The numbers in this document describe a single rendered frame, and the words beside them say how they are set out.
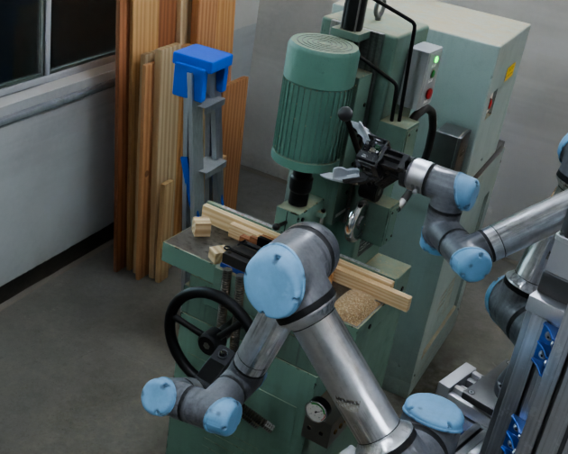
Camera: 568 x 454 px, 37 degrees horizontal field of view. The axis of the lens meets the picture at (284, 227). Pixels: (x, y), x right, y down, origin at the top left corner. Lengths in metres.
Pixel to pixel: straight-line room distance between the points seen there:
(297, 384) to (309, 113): 0.71
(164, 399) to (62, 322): 1.88
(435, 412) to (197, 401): 0.46
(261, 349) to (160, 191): 2.04
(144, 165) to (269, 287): 2.22
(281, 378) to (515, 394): 0.73
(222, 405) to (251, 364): 0.11
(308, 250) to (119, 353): 2.02
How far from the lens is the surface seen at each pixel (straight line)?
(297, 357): 2.23
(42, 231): 3.69
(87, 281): 3.83
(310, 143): 2.09
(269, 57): 4.79
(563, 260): 1.67
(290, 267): 1.41
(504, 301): 2.13
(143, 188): 3.66
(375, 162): 1.90
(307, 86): 2.04
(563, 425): 1.70
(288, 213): 2.21
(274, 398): 2.33
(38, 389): 3.24
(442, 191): 1.87
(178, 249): 2.31
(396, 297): 2.20
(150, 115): 3.56
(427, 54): 2.28
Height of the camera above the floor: 2.04
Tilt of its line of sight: 27 degrees down
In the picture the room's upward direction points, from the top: 9 degrees clockwise
